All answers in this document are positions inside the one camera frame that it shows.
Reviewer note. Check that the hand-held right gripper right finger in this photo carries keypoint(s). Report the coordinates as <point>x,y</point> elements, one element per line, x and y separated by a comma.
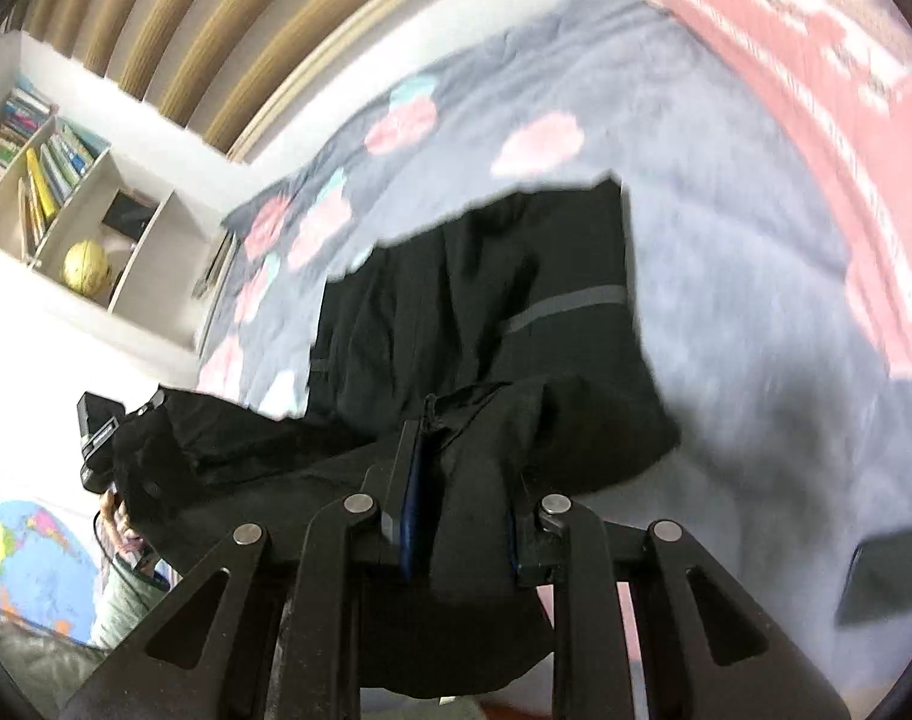
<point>535,555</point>

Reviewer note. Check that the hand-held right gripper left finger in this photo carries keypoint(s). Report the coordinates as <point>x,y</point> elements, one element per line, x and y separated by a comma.
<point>415,517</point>

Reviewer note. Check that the black hooded jacket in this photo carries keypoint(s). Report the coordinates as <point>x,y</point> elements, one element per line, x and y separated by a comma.
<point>463,300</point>

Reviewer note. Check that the person's left forearm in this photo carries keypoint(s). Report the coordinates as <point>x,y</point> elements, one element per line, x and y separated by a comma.
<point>130,600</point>

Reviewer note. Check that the person's left hand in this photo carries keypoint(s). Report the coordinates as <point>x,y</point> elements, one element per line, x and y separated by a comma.
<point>115,517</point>

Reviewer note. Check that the world map poster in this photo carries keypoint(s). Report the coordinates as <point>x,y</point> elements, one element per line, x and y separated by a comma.
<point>36,562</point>

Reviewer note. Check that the yellow globe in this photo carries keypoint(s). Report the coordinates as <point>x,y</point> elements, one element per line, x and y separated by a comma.
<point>87,266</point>

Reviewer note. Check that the white bookshelf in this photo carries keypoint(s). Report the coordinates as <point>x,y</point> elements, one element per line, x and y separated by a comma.
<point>156,270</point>

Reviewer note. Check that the grey flat object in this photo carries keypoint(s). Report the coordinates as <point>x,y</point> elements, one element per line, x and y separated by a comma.
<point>216,262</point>

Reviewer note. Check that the black box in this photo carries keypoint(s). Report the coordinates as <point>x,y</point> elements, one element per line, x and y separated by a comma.
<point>130,214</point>

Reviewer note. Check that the grey-green cloth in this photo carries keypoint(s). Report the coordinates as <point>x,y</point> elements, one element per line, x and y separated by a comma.
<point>43,675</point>

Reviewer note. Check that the row of books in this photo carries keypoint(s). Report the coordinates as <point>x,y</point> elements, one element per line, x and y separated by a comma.
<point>43,165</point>

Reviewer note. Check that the grey floral blanket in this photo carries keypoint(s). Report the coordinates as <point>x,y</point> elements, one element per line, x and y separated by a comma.
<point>726,255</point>

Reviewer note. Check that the black phone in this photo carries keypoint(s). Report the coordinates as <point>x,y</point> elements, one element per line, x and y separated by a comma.
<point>891,577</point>

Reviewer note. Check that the striped window blind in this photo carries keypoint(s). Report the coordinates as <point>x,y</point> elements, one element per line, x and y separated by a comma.
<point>238,30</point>

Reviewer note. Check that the pink printed pillow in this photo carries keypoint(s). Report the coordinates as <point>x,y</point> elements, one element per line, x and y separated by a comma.
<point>816,67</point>

